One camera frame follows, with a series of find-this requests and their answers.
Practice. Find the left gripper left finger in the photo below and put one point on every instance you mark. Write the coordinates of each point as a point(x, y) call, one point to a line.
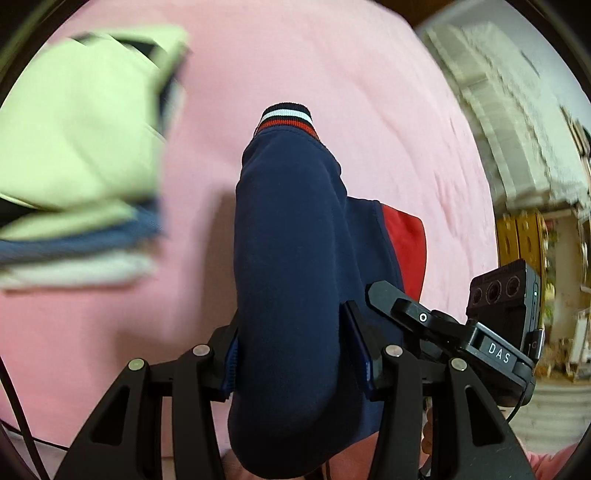
point(121, 439)

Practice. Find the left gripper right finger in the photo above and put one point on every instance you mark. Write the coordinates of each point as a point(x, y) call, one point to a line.
point(439, 421)

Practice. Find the navy red varsity jacket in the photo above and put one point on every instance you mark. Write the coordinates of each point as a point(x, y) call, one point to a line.
point(303, 248)

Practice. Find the yellow wooden cabinet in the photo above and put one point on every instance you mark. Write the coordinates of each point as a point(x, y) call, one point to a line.
point(522, 236)

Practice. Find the white folded garment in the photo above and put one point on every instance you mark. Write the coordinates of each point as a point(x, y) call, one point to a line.
point(110, 268)

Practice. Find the blue folded jeans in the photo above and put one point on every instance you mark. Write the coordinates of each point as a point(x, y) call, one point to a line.
point(146, 225)

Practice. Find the white lace curtain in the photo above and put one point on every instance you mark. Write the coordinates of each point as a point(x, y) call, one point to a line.
point(523, 134)

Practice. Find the pink fleece bed blanket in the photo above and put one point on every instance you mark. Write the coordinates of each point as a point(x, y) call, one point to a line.
point(203, 160)

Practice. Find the light green folded garment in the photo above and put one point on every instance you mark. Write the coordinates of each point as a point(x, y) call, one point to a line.
point(82, 131)

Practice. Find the black camera box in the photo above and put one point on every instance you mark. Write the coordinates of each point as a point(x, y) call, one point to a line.
point(507, 300)

